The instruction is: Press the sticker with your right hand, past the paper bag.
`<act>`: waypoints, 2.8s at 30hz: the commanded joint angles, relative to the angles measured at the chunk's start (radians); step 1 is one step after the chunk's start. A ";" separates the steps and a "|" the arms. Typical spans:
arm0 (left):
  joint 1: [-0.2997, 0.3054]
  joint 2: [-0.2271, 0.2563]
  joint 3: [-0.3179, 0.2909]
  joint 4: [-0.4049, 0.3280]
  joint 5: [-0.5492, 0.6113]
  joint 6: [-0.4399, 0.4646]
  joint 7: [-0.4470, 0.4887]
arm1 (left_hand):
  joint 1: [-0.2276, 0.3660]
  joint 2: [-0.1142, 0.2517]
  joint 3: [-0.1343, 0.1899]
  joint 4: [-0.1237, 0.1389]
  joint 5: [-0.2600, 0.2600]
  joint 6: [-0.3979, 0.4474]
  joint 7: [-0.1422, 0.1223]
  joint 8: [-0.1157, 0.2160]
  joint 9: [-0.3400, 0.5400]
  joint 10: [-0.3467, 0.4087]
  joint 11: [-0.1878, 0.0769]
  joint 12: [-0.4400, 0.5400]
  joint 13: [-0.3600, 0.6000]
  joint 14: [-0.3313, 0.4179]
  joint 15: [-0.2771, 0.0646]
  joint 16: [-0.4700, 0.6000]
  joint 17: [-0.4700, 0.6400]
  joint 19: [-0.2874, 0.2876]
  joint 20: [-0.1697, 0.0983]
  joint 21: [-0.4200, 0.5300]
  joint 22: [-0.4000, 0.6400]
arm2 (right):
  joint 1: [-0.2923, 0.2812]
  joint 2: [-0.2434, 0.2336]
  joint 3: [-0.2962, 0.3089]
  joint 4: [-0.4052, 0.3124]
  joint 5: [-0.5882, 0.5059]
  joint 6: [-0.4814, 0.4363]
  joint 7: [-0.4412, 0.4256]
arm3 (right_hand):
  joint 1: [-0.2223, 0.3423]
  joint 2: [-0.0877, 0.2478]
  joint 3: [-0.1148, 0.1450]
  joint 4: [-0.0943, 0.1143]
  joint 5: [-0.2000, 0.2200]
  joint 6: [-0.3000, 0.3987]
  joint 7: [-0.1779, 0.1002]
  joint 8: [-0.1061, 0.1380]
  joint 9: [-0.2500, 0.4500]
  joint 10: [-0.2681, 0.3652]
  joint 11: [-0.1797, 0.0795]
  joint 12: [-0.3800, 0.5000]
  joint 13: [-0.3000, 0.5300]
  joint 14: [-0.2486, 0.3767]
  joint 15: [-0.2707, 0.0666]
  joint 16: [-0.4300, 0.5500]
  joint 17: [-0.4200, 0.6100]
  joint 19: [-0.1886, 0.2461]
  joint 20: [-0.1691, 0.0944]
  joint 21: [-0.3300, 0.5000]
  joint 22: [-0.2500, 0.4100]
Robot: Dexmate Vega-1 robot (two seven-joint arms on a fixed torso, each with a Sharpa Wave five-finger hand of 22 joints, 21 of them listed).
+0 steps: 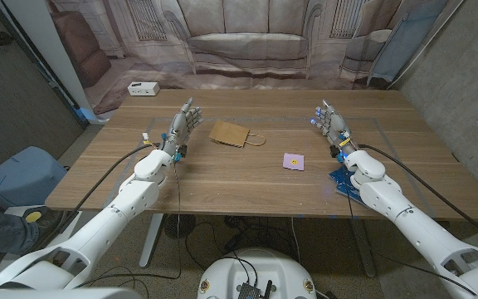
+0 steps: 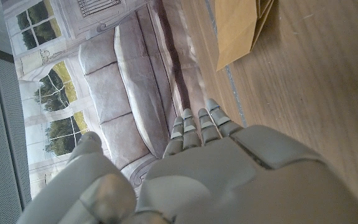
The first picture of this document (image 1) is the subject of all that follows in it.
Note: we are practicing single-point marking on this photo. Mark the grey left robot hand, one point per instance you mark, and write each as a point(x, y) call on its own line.
point(179, 128)

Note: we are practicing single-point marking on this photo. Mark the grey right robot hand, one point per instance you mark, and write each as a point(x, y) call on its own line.
point(336, 124)

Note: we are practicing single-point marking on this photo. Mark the purple paper note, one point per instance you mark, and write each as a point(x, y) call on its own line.
point(289, 166)

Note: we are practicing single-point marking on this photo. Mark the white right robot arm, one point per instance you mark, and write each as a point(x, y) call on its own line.
point(388, 199)

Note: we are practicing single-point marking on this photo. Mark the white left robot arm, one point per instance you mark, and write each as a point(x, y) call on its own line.
point(135, 195)

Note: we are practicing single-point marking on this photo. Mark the brown paper bag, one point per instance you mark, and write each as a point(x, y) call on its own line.
point(228, 133)

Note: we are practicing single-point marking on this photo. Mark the white power strip box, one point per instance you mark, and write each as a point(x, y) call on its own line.
point(143, 88)

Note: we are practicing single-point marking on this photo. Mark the blue circuit board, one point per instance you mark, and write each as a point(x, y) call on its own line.
point(340, 178)

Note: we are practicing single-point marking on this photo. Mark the black round fan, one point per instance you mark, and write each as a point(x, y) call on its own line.
point(179, 226)

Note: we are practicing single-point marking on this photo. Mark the printed sofa backdrop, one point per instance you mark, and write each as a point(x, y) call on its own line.
point(247, 41)

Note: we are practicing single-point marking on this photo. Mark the white table leg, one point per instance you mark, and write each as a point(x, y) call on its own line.
point(152, 241)

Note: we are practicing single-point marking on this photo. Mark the grey table leg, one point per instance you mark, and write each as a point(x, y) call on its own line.
point(363, 253)

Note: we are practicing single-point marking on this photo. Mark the blue chair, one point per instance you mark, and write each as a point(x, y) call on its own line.
point(23, 174)

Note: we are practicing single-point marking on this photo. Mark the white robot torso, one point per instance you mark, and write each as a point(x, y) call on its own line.
point(259, 270)

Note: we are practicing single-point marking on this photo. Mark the yellow black foot pedal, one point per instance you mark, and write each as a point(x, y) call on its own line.
point(33, 216)

